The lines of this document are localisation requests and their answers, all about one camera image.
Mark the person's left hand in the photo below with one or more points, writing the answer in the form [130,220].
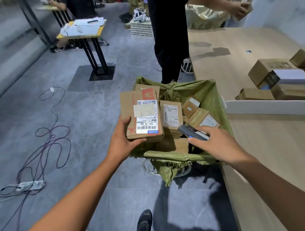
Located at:
[120,145]

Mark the person's right hand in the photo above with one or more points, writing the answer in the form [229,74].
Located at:
[221,145]

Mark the person's right thumb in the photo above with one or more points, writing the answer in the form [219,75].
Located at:
[199,142]

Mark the person's left thumb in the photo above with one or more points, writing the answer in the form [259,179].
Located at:
[137,143]

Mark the dark grey barcode scanner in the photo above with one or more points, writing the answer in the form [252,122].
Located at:
[185,130]

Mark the labelled cardboard parcel box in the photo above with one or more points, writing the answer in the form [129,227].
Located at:
[143,111]

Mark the person's right forearm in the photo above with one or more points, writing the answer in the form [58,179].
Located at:
[269,188]

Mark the person's left forearm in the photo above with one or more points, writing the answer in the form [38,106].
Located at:
[81,192]

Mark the plain brown cardboard box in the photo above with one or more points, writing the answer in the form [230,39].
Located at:
[176,145]

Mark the white label cardboard box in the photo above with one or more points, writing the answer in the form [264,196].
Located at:
[202,117]

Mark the small taped cardboard box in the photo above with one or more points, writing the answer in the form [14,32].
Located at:
[190,107]

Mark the handwritten label cardboard box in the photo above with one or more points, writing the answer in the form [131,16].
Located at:
[170,114]

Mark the green woven sack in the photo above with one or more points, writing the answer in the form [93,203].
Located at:
[209,92]

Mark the red printed cardboard box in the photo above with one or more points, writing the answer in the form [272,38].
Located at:
[149,89]

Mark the white divider board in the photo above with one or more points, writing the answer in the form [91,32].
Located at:
[262,107]

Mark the flat brown cardboard box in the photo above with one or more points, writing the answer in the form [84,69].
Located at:
[257,94]

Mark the person's black shoe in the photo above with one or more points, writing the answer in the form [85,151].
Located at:
[144,220]

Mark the yellow table with black legs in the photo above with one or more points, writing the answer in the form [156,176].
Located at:
[97,60]

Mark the large brown cardboard box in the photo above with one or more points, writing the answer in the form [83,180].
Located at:
[264,70]

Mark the white plug adapter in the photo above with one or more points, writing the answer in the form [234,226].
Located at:
[52,89]

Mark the white box with dark side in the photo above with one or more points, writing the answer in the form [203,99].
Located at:
[289,76]

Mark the white power strip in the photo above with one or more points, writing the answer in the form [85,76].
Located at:
[31,185]

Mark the white slatted plastic crate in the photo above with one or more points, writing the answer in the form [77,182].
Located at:
[141,28]

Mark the beige woven sack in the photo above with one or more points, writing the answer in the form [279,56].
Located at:
[205,16]

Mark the pile of white papers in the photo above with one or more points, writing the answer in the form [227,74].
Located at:
[83,26]

